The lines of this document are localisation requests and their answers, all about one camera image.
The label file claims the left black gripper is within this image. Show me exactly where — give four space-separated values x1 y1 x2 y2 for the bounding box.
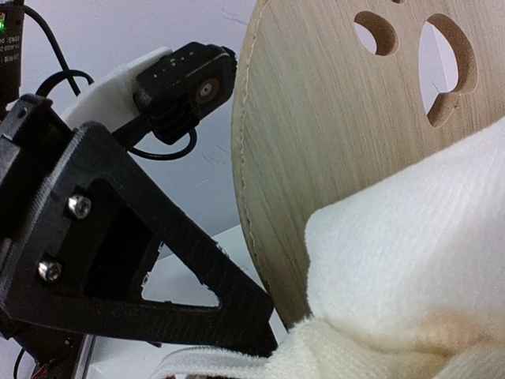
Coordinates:
1 1 93 378

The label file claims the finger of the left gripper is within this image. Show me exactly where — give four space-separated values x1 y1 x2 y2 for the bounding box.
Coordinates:
2 123 276 355

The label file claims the wooden pet bed frame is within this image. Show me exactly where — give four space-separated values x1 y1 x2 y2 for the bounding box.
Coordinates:
232 1 504 326

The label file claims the large bear print cushion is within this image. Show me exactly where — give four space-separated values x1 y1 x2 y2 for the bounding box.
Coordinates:
154 121 504 378

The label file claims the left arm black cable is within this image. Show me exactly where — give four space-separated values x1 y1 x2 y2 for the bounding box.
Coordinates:
13 0 198 379

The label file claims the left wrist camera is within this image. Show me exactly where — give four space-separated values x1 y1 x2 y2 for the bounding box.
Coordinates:
62 42 238 148

